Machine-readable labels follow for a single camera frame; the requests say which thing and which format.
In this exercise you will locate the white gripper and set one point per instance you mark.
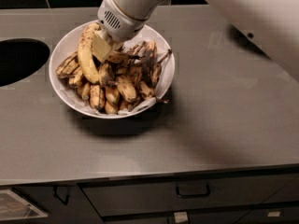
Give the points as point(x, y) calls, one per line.
point(120, 23)

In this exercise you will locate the dark spotted curved banana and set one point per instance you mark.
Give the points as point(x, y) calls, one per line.
point(118, 57)

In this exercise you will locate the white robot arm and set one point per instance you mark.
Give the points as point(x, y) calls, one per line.
point(271, 25)

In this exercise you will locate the long yellow banana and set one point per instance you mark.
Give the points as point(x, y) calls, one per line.
point(85, 53)

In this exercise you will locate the spotted banana at left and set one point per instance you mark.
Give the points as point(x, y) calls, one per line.
point(67, 67)

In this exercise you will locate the white bowl with bananas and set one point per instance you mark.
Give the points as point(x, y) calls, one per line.
point(66, 46)

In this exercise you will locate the spotted banana in centre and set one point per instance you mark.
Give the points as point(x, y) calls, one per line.
point(126, 88)

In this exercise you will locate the small banana bottom left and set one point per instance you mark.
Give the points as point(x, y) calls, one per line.
point(97, 97)

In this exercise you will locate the small banana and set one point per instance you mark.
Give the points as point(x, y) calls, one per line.
point(112, 95)
point(97, 97)

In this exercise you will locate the small banana bottom centre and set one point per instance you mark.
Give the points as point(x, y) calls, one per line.
point(112, 95)

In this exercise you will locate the blackened banana at right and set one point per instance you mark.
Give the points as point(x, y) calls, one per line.
point(149, 59)

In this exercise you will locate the thin dark banana far right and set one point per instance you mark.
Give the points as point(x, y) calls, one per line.
point(157, 69)

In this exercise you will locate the white paper liner in bowl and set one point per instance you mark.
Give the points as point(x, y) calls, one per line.
point(139, 108)

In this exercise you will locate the round black sink hole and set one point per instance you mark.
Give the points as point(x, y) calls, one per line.
point(20, 58)

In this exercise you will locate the grey drawer front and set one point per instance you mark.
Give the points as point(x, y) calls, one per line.
point(154, 197)

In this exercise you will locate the open drawer tray left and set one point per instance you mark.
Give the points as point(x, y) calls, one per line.
point(15, 207)

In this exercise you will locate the black drawer handle left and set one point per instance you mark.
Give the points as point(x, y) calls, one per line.
point(62, 194)

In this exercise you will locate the black drawer handle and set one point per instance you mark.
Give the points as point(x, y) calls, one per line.
point(62, 194)
point(192, 191)

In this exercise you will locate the black drawer handle centre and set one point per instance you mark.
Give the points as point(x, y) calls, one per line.
point(192, 191)

